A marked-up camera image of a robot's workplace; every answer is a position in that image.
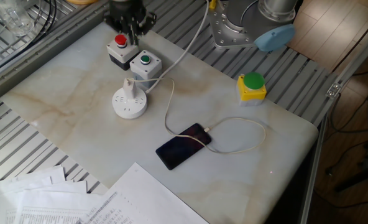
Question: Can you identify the thick white socket cord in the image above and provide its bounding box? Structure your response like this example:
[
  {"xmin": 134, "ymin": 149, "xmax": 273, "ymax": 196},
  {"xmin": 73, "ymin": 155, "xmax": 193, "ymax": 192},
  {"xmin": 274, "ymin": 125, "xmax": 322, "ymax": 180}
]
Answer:
[{"xmin": 145, "ymin": 0, "xmax": 211, "ymax": 94}]

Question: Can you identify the white box green button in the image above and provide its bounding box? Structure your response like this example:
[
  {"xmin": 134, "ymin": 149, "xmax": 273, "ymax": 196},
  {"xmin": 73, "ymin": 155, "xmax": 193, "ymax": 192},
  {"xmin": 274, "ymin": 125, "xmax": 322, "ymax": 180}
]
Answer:
[{"xmin": 129, "ymin": 50, "xmax": 163, "ymax": 85}]

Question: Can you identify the clear glass pitcher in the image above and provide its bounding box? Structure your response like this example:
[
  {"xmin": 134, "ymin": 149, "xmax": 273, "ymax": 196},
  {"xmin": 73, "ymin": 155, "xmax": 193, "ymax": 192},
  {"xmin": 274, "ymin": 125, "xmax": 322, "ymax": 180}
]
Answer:
[{"xmin": 0, "ymin": 0, "xmax": 35, "ymax": 37}]

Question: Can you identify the black cable bundle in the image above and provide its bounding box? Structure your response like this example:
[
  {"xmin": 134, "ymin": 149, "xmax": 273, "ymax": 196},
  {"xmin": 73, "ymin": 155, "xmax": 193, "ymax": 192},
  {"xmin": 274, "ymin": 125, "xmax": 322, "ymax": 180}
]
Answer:
[{"xmin": 0, "ymin": 0, "xmax": 58, "ymax": 78}]

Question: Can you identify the aluminium beam with corner bracket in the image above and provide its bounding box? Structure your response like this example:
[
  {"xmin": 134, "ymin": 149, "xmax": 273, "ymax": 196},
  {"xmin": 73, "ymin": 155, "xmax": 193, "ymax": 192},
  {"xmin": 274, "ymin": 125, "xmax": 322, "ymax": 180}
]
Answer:
[{"xmin": 298, "ymin": 18, "xmax": 368, "ymax": 224}]

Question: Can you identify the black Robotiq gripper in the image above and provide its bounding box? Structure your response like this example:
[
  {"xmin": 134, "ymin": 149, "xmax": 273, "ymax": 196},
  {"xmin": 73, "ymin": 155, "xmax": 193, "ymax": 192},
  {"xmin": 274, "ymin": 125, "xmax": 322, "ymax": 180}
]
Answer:
[{"xmin": 104, "ymin": 0, "xmax": 157, "ymax": 46}]

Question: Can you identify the thin white charging cable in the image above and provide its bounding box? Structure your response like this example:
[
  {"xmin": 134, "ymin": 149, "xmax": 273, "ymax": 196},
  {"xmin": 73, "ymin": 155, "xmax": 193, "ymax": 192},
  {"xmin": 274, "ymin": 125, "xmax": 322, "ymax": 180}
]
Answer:
[{"xmin": 125, "ymin": 77, "xmax": 267, "ymax": 156}]

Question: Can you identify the aluminium table rail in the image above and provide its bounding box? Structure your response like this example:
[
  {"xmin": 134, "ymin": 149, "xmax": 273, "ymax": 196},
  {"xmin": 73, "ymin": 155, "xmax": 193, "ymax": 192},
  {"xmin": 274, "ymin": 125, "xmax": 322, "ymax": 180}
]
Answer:
[{"xmin": 0, "ymin": 0, "xmax": 132, "ymax": 108}]

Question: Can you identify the white charger adapter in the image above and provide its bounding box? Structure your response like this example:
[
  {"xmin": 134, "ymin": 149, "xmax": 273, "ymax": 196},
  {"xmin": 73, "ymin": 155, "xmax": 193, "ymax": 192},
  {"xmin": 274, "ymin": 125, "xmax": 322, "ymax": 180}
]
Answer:
[{"xmin": 122, "ymin": 77, "xmax": 138, "ymax": 100}]

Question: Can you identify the white marble pattern board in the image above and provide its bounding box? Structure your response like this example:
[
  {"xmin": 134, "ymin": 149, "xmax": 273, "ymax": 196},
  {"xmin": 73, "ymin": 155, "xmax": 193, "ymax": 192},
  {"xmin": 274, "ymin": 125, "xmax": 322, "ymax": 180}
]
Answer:
[{"xmin": 0, "ymin": 11, "xmax": 319, "ymax": 224}]

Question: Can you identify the white box red button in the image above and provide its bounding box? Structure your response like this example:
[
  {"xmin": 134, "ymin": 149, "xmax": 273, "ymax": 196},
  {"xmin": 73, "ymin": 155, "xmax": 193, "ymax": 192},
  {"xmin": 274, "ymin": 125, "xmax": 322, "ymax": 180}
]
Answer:
[{"xmin": 106, "ymin": 34, "xmax": 140, "ymax": 71}]

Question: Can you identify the black chair base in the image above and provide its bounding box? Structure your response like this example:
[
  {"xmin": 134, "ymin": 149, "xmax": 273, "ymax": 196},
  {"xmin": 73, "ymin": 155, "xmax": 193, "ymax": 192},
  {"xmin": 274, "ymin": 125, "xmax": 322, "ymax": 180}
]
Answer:
[{"xmin": 325, "ymin": 129, "xmax": 368, "ymax": 194}]

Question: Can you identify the black smartphone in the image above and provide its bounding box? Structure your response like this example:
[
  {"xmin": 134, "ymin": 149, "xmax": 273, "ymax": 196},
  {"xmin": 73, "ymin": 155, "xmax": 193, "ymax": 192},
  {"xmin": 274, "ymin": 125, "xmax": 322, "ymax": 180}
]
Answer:
[{"xmin": 155, "ymin": 123, "xmax": 212, "ymax": 171}]

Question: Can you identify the blank white paper sheet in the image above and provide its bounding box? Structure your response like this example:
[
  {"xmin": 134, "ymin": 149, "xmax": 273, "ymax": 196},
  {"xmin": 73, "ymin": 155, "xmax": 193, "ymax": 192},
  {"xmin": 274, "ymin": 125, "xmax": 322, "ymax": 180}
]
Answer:
[
  {"xmin": 0, "ymin": 179, "xmax": 88, "ymax": 195},
  {"xmin": 11, "ymin": 164, "xmax": 67, "ymax": 185}
]

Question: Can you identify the paper sheet with text list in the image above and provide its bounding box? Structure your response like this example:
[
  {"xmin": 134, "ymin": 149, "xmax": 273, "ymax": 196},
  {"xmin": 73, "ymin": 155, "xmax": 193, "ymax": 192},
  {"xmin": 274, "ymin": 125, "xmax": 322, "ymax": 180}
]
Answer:
[{"xmin": 78, "ymin": 162, "xmax": 209, "ymax": 224}]

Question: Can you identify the yellow box green mushroom button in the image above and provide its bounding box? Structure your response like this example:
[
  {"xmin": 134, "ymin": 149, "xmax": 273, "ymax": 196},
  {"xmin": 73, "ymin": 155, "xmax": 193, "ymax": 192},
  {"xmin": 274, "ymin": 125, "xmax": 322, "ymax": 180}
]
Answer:
[{"xmin": 236, "ymin": 72, "xmax": 267, "ymax": 108}]

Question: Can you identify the paper sheet with printed table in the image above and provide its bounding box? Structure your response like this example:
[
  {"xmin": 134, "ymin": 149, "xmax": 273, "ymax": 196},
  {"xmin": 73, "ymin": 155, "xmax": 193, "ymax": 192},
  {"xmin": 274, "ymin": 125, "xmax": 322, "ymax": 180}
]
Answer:
[{"xmin": 12, "ymin": 190, "xmax": 110, "ymax": 224}]

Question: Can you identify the round white power socket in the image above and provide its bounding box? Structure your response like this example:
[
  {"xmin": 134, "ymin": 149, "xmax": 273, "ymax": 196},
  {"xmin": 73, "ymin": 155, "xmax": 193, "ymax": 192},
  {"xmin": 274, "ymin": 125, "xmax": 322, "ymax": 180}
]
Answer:
[{"xmin": 111, "ymin": 86, "xmax": 148, "ymax": 120}]

